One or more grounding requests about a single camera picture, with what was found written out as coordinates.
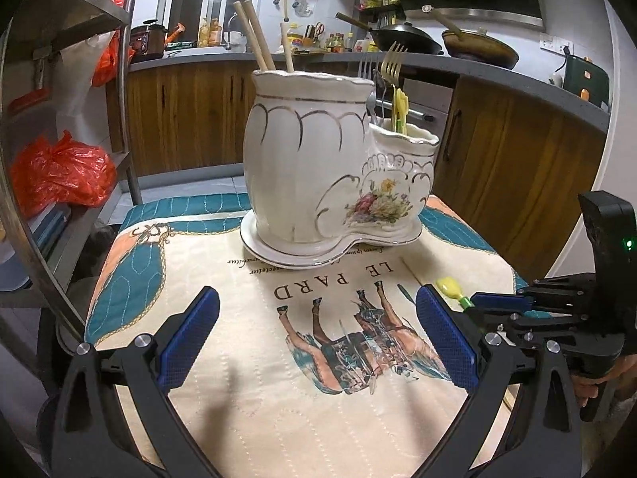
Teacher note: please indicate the gold fork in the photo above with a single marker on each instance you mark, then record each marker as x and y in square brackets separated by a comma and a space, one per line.
[393, 62]

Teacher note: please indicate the metal storage rack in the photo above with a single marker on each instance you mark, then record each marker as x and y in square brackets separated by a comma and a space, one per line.
[74, 25]

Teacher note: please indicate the black wok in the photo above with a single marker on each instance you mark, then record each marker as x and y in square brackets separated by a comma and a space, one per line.
[403, 37]

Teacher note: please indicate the large red plastic bag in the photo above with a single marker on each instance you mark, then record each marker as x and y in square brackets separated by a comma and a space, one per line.
[59, 169]

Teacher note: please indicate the person's right hand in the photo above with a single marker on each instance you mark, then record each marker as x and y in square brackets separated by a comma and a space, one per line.
[624, 371]

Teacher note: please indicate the white floral ceramic utensil holder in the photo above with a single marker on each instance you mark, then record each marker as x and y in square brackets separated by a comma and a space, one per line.
[298, 159]

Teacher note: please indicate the yellow oil bottle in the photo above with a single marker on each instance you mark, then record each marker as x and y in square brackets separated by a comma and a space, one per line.
[210, 32]

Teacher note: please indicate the printed quilted mat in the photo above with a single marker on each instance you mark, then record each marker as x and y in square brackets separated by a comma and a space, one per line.
[249, 358]

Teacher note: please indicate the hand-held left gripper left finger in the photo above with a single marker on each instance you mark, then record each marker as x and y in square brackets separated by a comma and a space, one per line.
[191, 338]

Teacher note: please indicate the white wall outlet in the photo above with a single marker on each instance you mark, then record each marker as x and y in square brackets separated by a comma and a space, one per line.
[553, 43]

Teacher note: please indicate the blue flat container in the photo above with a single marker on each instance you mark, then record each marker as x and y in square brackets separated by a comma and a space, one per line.
[45, 231]

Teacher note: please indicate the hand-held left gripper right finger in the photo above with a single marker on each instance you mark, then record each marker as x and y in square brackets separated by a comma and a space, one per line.
[445, 338]

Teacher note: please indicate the knife block with scissors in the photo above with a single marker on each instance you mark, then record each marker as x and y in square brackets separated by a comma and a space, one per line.
[313, 35]

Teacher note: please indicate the green countertop appliance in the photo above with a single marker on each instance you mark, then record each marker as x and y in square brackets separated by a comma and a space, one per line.
[587, 77]

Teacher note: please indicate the brown frying pan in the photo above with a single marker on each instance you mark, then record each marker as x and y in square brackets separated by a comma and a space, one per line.
[480, 50]

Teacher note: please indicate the small red plastic bag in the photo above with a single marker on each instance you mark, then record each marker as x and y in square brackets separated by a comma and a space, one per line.
[107, 59]

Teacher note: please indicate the silver fork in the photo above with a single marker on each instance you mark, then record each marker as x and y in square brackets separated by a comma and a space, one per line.
[367, 69]

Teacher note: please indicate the kitchen faucet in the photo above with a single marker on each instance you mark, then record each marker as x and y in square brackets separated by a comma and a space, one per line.
[235, 32]

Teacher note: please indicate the wooden chopstick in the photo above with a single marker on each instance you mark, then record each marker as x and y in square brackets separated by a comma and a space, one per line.
[252, 37]
[261, 35]
[287, 50]

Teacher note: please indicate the dark red rice cooker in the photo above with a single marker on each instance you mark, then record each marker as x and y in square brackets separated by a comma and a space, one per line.
[148, 42]

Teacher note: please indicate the silver spoon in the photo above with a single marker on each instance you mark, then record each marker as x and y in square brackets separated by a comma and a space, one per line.
[372, 104]

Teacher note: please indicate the stainless steel oven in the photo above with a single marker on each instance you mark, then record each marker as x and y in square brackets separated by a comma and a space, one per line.
[430, 107]

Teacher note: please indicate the wooden kitchen cabinets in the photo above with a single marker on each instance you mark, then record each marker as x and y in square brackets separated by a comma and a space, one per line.
[189, 119]

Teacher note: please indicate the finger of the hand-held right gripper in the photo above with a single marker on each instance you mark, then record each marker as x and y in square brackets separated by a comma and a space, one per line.
[500, 300]
[517, 319]

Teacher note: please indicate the grey kitchen countertop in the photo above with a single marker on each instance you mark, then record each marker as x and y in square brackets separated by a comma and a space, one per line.
[522, 84]

